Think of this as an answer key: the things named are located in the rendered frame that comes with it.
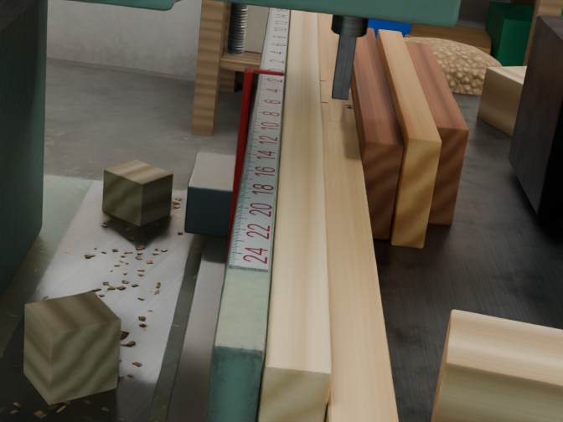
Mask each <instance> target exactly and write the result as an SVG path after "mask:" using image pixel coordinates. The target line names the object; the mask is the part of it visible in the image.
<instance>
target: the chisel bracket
mask: <svg viewBox="0 0 563 422"><path fill-rule="evenodd" d="M209 1H216V2H224V3H238V4H245V5H253V6H260V7H268V8H281V9H289V10H297V11H303V12H311V13H325V14H332V15H333V17H332V24H331V30H332V31H333V32H334V33H335V34H338V35H342V36H347V37H363V36H365V35H366V34H367V29H368V23H369V19H376V20H384V21H391V22H398V23H412V24H420V25H427V26H435V27H442V28H450V27H453V26H454V25H455V24H456V22H457V19H458V14H459V9H460V4H461V0H209Z"/></svg>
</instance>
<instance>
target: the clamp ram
mask: <svg viewBox="0 0 563 422"><path fill-rule="evenodd" d="M508 159H509V162H510V164H511V166H512V168H513V170H514V172H515V174H516V175H517V177H518V179H519V181H520V183H521V185H522V187H523V189H524V191H525V192H526V194H527V196H528V198H529V200H530V202H531V204H532V206H533V207H534V209H535V212H536V213H537V215H539V216H542V217H550V218H558V219H563V18H561V17H556V16H549V15H538V17H537V19H536V23H535V31H534V35H533V39H532V44H531V48H530V52H529V59H528V64H527V68H526V72H525V77H524V83H523V88H522V92H521V96H520V101H519V109H518V112H517V116H516V121H515V125H514V133H513V137H512V141H511V145H510V149H509V157H508Z"/></svg>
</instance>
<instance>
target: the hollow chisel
mask: <svg viewBox="0 0 563 422"><path fill-rule="evenodd" d="M356 43H357V37H347V36H342V35H339V37H338V49H337V55H336V62H335V68H334V75H333V87H332V93H331V94H332V99H339V100H348V99H349V91H350V85H351V78H352V72H353V66H354V55H355V49H356Z"/></svg>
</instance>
